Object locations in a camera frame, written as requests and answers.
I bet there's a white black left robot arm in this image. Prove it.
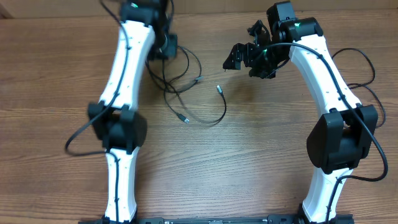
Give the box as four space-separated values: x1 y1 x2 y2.
88 1 177 223

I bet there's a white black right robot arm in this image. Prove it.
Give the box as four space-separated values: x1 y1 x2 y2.
223 1 378 223

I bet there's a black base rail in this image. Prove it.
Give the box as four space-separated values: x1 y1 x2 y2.
78 215 355 224

